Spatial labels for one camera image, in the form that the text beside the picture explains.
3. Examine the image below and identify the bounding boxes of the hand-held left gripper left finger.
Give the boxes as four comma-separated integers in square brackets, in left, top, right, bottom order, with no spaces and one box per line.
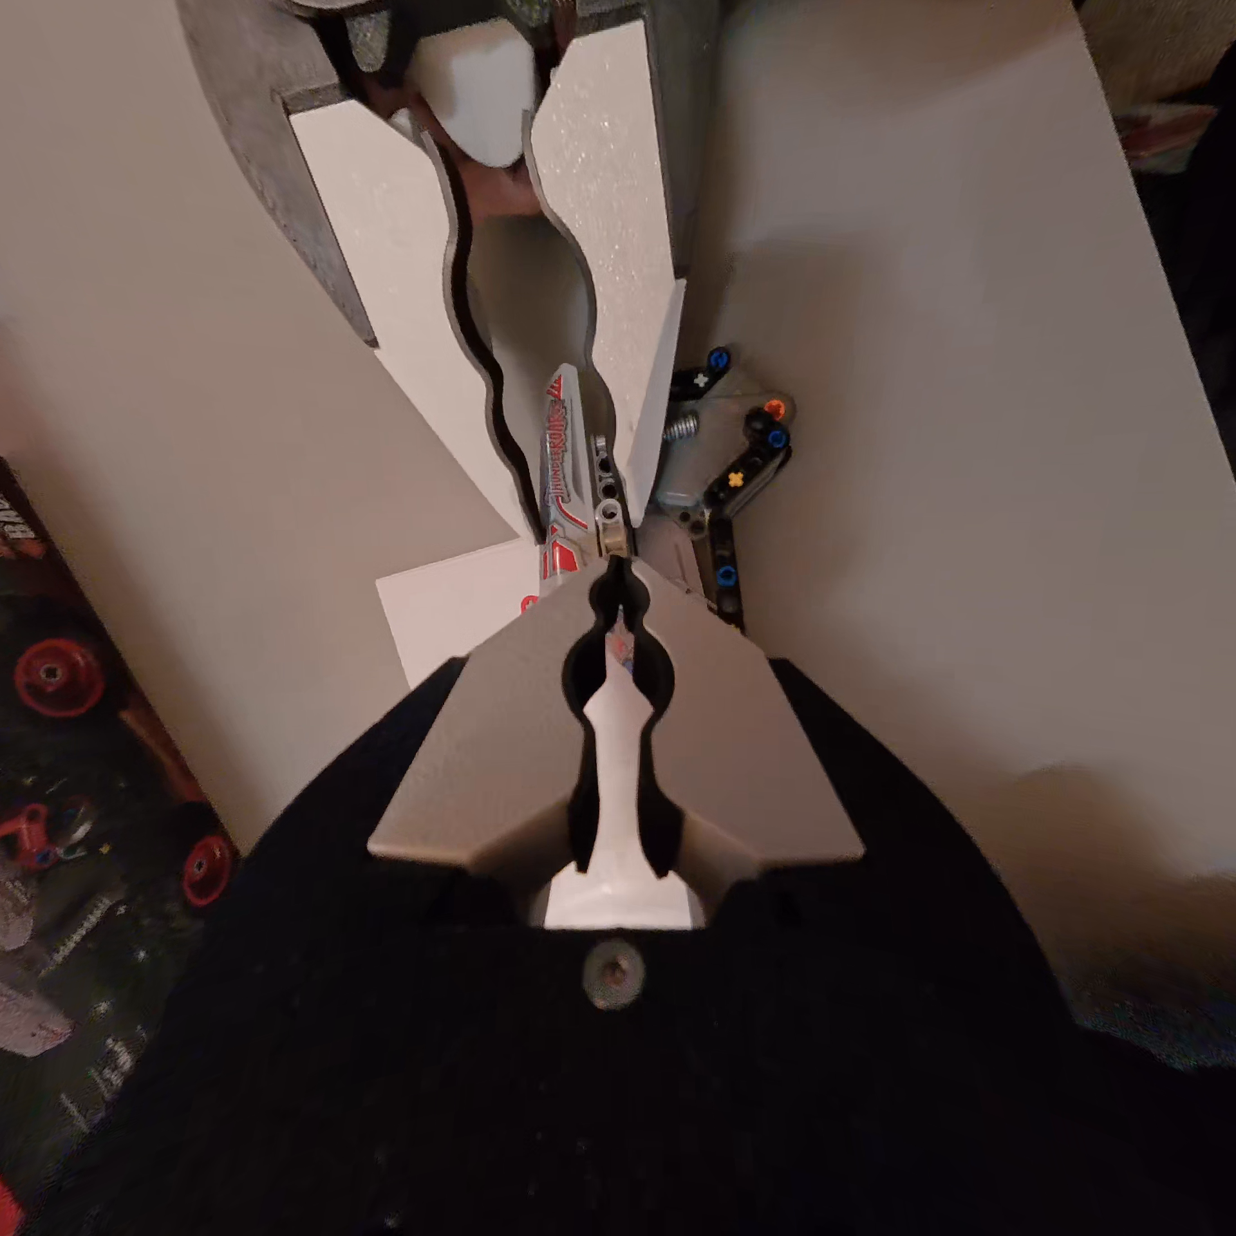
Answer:
[367,556,618,875]

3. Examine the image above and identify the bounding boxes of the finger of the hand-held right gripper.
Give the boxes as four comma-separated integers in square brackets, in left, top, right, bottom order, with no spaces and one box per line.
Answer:
[523,17,687,531]
[285,90,546,545]

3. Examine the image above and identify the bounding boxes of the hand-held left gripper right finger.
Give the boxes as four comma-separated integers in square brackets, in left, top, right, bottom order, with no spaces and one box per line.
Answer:
[617,558,864,884]

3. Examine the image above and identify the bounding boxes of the toy brick truck chassis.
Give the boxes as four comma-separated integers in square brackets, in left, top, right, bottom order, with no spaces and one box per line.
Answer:
[592,345,799,634]

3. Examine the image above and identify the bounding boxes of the grey toy panel red sticker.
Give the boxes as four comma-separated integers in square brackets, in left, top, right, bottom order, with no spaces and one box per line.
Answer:
[521,362,607,619]

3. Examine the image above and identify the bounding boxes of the person's right hand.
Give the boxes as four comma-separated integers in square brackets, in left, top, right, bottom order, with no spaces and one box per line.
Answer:
[451,155,544,220]

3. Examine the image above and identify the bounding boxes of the white instruction booklet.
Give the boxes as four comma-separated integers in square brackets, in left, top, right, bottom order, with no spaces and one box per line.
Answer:
[374,535,706,930]

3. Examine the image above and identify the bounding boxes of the dark toy truck box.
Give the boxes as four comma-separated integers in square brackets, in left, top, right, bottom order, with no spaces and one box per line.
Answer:
[0,453,240,1236]

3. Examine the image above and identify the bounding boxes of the person's dark clothed body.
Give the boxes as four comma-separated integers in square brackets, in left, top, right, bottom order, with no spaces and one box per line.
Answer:
[1129,88,1236,485]

